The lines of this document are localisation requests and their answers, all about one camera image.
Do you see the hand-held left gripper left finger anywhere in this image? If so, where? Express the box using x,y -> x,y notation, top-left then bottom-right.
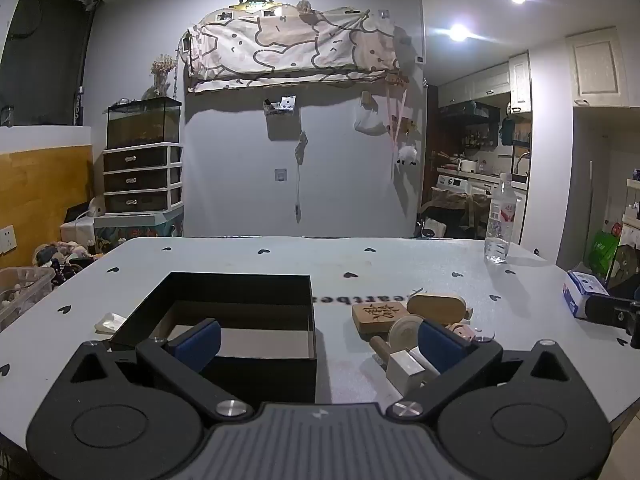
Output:
69,319 -> 252,423

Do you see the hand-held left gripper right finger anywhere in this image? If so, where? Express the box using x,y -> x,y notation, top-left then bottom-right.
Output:
387,321 -> 572,419

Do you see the white cube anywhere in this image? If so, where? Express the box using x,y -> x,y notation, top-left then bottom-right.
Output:
385,351 -> 427,397

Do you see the black cardboard box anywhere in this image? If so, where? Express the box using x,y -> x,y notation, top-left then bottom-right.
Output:
109,272 -> 318,403

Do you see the carved wooden block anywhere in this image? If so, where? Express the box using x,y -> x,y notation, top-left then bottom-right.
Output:
351,301 -> 411,337

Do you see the blue white tissue pack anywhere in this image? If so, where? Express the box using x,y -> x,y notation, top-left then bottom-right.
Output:
562,270 -> 611,320

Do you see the oval wooden box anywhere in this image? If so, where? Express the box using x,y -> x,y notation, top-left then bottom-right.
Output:
407,292 -> 473,326

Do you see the green bag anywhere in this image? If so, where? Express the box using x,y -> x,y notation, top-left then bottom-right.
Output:
584,230 -> 621,278

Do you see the small white paper scrap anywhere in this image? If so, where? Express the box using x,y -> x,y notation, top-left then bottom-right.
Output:
94,311 -> 127,335

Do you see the patterned cabinet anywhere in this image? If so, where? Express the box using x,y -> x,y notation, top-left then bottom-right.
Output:
94,209 -> 185,257

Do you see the cloth-draped chair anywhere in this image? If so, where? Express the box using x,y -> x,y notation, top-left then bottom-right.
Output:
419,187 -> 493,240

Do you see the clear water bottle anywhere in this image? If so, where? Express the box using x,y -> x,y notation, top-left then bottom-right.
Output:
484,172 -> 516,265

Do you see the white washing machine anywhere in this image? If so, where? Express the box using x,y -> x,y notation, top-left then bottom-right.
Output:
436,174 -> 493,208

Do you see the pile of stuffed toys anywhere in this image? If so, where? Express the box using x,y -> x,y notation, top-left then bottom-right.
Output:
31,241 -> 98,281

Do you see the small white appliance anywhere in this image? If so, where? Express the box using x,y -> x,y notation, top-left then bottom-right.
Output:
77,196 -> 107,221

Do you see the white drawer unit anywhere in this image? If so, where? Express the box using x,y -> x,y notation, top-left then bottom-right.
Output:
102,142 -> 184,216

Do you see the clear plastic storage bin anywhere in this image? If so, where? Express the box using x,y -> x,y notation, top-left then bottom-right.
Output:
0,266 -> 56,331

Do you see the hanging plush sheep toy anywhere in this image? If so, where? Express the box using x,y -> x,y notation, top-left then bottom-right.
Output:
395,141 -> 420,167

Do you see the glass fish tank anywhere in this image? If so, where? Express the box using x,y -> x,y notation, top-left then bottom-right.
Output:
106,97 -> 182,150

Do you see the white hanging bag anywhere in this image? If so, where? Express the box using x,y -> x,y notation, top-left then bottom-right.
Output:
352,105 -> 388,136

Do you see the dried flower bouquet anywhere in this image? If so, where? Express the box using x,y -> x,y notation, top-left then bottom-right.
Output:
150,54 -> 177,97

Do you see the round wooden handled tool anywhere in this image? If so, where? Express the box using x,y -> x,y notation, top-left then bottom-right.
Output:
369,312 -> 425,367

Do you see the white kitchen wall cabinet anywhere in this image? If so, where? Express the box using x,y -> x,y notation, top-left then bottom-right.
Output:
566,26 -> 630,107

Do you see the small wall shelf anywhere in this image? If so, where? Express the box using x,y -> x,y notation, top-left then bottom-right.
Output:
263,95 -> 297,117

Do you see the printed cloth wall cover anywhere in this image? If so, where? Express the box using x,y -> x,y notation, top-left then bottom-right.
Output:
180,5 -> 403,93

